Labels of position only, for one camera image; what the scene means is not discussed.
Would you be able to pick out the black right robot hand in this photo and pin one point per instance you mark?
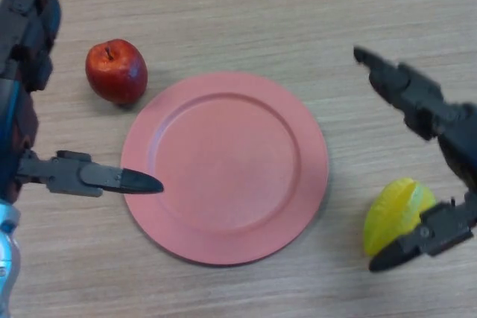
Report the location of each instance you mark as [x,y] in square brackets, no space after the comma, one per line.
[458,135]

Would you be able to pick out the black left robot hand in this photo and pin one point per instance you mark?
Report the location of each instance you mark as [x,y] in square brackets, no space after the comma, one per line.
[26,42]

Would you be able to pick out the yellow starfruit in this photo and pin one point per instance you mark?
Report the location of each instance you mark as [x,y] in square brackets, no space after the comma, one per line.
[391,213]

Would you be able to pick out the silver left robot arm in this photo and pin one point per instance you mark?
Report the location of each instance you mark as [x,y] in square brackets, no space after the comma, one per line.
[7,258]

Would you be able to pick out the pink round plate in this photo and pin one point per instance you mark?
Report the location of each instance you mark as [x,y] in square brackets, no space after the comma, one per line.
[227,169]

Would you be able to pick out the red apple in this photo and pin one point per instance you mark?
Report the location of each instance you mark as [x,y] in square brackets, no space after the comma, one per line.
[113,72]

